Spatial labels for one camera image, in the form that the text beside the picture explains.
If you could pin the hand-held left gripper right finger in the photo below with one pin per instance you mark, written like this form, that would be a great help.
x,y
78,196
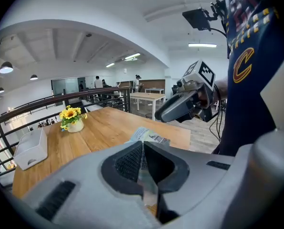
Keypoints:
x,y
199,182

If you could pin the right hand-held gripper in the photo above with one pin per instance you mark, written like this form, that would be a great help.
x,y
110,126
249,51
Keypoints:
x,y
202,75

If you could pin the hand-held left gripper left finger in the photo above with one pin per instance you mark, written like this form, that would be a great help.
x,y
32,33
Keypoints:
x,y
84,190

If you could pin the light blue printed packet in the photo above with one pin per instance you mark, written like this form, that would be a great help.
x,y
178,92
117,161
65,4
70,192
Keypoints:
x,y
144,133

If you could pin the white open plastic box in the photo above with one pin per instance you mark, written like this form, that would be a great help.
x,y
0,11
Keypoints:
x,y
32,147

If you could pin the person's right hand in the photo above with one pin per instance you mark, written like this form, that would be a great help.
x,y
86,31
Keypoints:
x,y
202,100

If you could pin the grey narrow table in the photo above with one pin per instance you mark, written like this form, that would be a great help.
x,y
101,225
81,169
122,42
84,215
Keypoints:
x,y
155,89

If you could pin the long wooden table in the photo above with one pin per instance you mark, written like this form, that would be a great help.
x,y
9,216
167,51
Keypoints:
x,y
148,96

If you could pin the square wooden table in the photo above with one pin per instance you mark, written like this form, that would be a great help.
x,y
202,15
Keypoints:
x,y
108,128

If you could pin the long ceiling light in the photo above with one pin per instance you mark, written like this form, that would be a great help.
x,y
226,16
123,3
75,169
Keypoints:
x,y
132,56
110,65
202,45

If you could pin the sunflower pot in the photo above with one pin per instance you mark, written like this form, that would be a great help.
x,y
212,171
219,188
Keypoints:
x,y
71,118

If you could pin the person's dark printed shirt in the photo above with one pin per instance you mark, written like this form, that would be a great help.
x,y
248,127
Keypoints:
x,y
249,80

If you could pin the distant seated people group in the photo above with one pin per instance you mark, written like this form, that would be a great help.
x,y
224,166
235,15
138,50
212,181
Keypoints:
x,y
46,122

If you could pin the black monitor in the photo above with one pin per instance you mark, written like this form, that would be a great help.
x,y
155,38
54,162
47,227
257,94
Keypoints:
x,y
196,19

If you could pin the curved black metal railing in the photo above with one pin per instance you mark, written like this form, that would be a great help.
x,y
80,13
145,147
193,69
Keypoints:
x,y
37,104

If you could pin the distant black railing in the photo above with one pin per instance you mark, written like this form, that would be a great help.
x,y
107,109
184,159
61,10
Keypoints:
x,y
37,102

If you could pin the black pendant lamp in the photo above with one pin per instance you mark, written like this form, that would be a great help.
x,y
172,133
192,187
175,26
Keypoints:
x,y
6,68
0,90
33,77

